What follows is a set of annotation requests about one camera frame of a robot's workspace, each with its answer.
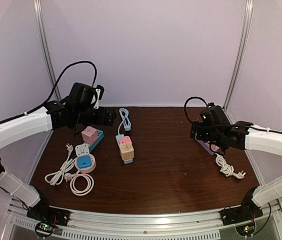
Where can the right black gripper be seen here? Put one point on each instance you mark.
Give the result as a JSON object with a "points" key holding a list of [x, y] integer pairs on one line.
{"points": [[200, 134]]}

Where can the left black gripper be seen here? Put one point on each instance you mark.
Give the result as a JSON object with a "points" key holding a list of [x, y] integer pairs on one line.
{"points": [[109, 119]]}

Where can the beige cube socket adapter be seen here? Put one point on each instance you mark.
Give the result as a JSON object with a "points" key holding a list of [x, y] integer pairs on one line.
{"points": [[126, 151]]}

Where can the light blue power strip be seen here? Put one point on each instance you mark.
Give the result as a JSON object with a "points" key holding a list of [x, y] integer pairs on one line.
{"points": [[117, 137]]}

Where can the purple usb power strip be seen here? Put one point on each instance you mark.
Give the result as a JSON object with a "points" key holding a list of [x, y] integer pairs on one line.
{"points": [[211, 149]]}

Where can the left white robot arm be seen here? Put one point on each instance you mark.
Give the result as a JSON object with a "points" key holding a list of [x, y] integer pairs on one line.
{"points": [[51, 116]]}

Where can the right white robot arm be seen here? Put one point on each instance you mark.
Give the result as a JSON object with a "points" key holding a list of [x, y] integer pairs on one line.
{"points": [[245, 136]]}

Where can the pink cube socket adapter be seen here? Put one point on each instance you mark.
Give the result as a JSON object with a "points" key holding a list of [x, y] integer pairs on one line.
{"points": [[89, 135]]}

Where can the white square socket adapter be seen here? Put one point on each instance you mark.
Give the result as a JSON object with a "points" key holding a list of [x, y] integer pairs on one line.
{"points": [[82, 150]]}

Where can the teal power strip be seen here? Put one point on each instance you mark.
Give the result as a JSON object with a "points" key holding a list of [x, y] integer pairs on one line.
{"points": [[100, 136]]}

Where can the pink round power strip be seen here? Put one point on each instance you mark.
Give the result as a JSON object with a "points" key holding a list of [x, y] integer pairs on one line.
{"points": [[89, 169]]}

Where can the blue square adapter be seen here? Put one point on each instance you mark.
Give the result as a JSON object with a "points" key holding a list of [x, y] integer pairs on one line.
{"points": [[84, 162]]}

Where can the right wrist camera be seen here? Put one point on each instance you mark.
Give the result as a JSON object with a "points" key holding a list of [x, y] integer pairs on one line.
{"points": [[213, 115]]}

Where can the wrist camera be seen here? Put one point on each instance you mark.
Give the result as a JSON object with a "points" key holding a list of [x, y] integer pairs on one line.
{"points": [[82, 97], [213, 115]]}

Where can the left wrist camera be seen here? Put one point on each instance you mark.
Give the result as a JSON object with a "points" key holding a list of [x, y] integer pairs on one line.
{"points": [[82, 97]]}

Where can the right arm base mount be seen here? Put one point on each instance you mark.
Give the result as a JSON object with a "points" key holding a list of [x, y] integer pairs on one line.
{"points": [[242, 213]]}

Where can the left aluminium frame post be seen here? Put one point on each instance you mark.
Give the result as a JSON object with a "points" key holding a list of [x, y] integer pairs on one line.
{"points": [[44, 41]]}

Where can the aluminium frame post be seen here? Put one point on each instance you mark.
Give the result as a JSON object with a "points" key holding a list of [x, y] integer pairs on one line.
{"points": [[245, 30], [44, 41]]}

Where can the aluminium front rail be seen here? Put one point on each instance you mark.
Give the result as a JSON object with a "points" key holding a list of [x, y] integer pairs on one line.
{"points": [[85, 225]]}

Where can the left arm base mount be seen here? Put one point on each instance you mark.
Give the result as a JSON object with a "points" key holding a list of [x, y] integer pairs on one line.
{"points": [[47, 214]]}

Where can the right aluminium frame post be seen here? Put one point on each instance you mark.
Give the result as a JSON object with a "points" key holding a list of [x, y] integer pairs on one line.
{"points": [[245, 30]]}

